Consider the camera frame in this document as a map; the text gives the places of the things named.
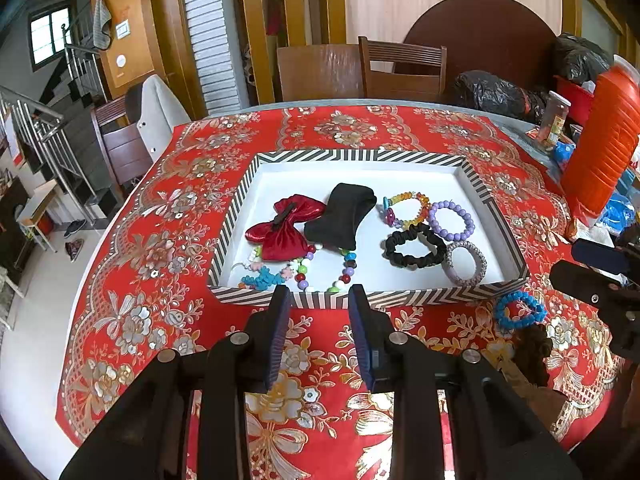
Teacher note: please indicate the small white desk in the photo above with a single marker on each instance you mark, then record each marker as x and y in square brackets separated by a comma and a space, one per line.
[37, 205]

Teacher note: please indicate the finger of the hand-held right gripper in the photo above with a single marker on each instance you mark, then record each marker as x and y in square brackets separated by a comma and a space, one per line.
[600, 257]
[585, 285]

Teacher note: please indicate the orange thermos bottle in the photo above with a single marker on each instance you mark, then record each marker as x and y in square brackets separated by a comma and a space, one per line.
[600, 150]

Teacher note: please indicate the black scrunchie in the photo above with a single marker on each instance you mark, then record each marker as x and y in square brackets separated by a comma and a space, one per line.
[392, 246]

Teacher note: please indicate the round brown tabletop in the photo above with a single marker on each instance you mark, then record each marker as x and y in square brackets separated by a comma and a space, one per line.
[480, 35]

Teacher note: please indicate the metal stair railing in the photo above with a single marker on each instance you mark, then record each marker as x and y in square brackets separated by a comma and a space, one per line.
[50, 135]

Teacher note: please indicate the clear labelled jar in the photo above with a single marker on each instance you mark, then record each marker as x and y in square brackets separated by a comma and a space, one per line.
[555, 117]

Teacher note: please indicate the plain-backed wooden chair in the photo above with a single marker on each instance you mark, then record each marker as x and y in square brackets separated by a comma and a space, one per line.
[320, 75]

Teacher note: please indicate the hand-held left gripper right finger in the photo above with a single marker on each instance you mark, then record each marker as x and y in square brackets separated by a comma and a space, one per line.
[361, 340]

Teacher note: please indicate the white coat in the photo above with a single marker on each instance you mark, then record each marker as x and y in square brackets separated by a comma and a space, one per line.
[160, 115]

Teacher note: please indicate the blue plastic bag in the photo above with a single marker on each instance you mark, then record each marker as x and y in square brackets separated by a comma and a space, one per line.
[617, 212]

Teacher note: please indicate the red bow hair clip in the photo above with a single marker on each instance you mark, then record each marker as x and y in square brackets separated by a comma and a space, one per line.
[285, 245]

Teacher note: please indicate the long black plastic bag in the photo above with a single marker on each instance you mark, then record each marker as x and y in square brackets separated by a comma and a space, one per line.
[495, 95]

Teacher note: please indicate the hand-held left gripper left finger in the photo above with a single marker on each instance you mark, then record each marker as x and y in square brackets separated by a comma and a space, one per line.
[279, 335]

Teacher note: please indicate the bulky black plastic bag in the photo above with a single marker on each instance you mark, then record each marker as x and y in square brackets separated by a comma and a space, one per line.
[580, 57]

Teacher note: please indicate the white wall switch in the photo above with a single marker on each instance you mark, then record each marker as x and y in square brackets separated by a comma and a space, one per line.
[123, 28]

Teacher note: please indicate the white ribbed column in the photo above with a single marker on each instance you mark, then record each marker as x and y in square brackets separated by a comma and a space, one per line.
[215, 35]

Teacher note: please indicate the patterned shoe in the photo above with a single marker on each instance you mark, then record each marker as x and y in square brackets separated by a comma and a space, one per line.
[75, 251]

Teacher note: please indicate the hanging grey towel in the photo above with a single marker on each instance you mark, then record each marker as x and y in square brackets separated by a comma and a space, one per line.
[102, 20]

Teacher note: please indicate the red plastic basin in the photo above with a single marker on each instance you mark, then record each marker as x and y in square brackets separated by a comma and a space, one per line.
[575, 91]

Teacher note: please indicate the dark shoe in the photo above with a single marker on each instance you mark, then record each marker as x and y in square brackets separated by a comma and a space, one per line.
[75, 228]

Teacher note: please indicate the brown scrunchie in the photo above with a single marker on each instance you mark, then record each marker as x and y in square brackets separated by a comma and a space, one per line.
[532, 355]

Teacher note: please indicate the striped white tray box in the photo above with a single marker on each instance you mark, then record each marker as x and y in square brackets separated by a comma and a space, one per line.
[310, 180]

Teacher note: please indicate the dark brown chair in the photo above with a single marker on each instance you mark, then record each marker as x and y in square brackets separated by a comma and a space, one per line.
[122, 150]

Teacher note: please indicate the window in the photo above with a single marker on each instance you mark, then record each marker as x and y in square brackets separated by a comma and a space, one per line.
[50, 35]

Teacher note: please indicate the black velvet pouch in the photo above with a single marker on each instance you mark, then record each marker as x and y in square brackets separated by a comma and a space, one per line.
[340, 215]

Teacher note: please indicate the slatted wooden chair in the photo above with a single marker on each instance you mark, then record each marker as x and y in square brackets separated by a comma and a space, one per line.
[400, 70]

